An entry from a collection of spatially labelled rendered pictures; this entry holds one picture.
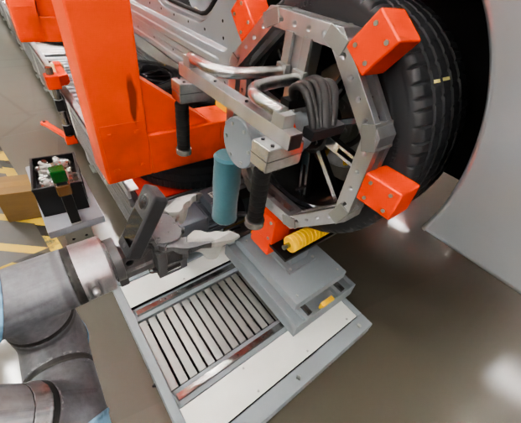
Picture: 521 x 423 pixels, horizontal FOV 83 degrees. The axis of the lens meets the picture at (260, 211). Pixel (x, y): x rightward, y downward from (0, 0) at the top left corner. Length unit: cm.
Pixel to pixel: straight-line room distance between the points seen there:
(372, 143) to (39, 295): 60
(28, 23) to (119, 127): 193
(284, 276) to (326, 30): 89
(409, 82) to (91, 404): 76
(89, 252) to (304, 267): 97
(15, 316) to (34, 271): 6
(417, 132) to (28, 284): 71
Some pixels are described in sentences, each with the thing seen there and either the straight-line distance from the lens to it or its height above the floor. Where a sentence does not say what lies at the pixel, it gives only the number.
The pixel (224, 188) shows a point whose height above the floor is 64.
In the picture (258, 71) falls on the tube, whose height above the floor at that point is 101.
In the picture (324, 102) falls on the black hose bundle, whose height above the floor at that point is 102.
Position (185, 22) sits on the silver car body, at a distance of 160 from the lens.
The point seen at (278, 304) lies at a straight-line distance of 124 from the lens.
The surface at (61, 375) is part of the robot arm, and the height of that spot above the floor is 73.
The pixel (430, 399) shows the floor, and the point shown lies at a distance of 151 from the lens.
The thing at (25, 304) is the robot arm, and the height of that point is 83.
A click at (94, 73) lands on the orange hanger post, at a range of 102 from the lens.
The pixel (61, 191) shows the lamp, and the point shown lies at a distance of 108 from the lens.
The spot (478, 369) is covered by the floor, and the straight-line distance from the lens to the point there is 170.
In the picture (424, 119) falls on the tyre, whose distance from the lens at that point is 71.
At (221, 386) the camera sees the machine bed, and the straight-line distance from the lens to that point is 119.
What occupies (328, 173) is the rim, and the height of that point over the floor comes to 75.
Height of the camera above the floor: 120
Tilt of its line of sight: 40 degrees down
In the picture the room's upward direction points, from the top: 10 degrees clockwise
